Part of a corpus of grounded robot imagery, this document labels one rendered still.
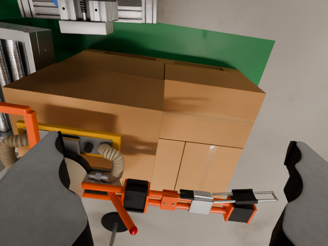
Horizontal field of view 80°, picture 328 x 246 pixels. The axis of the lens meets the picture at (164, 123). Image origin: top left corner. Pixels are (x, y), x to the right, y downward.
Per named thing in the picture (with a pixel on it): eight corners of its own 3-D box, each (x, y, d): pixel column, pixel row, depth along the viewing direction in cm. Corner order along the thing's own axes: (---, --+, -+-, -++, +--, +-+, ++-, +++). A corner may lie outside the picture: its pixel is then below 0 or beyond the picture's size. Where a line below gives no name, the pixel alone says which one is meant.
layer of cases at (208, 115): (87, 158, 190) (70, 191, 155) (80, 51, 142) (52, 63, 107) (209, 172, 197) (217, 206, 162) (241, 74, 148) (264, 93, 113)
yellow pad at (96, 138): (24, 143, 70) (14, 152, 66) (19, 119, 66) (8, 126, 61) (119, 156, 73) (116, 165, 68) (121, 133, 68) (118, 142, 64)
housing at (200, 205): (186, 202, 70) (187, 213, 66) (191, 188, 66) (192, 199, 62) (205, 204, 70) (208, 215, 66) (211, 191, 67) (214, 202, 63)
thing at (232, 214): (221, 209, 71) (224, 221, 66) (227, 194, 67) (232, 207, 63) (243, 211, 71) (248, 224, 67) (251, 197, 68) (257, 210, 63)
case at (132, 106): (62, 125, 126) (21, 169, 91) (55, 62, 107) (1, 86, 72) (154, 138, 130) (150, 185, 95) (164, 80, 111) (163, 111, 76)
